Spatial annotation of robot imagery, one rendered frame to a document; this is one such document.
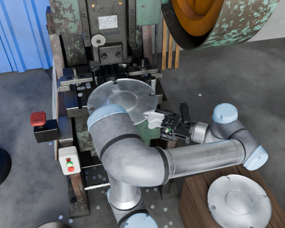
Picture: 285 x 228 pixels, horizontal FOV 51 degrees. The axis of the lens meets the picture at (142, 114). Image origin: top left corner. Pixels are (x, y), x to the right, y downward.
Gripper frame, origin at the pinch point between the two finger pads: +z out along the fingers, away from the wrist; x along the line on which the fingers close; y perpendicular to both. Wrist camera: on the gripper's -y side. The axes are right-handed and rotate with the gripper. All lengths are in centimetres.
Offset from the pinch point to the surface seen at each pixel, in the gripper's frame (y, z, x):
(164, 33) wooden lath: -129, 45, 42
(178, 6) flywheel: -45, 4, -23
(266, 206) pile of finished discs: -8, -54, 48
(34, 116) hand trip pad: 17.5, 42.5, 0.6
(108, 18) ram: -14.5, 20.9, -29.7
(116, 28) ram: -16.4, 19.1, -24.7
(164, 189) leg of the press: -12, -2, 72
